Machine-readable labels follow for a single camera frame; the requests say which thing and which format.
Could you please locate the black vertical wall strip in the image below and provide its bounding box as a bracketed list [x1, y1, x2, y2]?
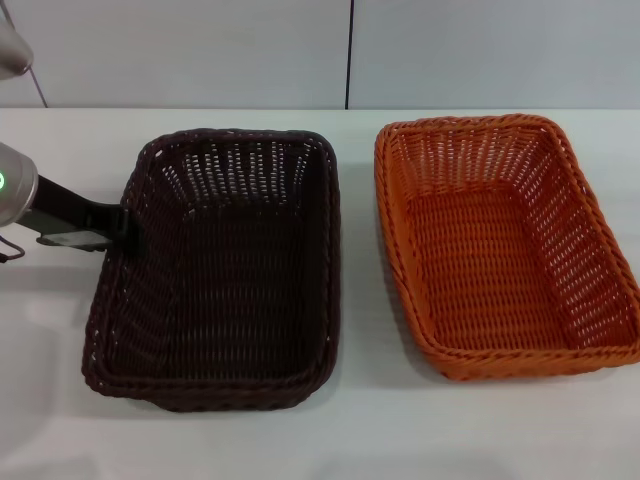
[343, 0, 356, 111]

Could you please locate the dark brown woven basket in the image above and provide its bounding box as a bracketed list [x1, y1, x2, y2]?
[80, 127, 343, 414]

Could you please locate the orange woven basket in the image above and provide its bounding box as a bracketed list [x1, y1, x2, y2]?
[373, 113, 640, 383]

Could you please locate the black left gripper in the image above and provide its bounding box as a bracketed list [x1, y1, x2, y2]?
[20, 174, 150, 259]

